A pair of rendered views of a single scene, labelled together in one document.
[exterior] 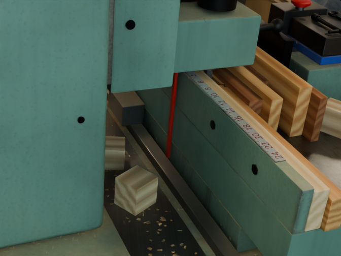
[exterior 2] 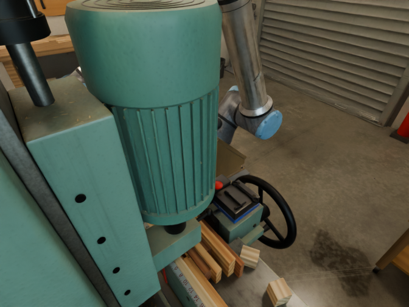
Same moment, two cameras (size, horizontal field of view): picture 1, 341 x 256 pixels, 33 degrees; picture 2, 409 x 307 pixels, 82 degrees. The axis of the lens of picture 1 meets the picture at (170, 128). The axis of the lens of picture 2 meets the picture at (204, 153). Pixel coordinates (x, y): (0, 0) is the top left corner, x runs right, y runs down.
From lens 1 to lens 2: 0.47 m
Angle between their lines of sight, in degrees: 13
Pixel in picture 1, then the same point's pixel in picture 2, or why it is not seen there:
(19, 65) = not seen: outside the picture
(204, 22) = (170, 247)
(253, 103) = (206, 273)
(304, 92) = (232, 262)
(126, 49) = (128, 299)
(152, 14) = (139, 279)
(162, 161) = (164, 287)
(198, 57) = (171, 258)
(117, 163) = not seen: hidden behind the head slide
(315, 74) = (232, 231)
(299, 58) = (223, 220)
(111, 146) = not seen: hidden behind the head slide
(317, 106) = (240, 268)
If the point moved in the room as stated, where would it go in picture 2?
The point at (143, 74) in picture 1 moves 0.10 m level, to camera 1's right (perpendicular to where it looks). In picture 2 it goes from (143, 298) to (192, 286)
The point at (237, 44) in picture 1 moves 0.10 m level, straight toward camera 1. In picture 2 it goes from (190, 241) to (193, 286)
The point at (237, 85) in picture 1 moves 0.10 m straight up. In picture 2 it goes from (195, 257) to (194, 234)
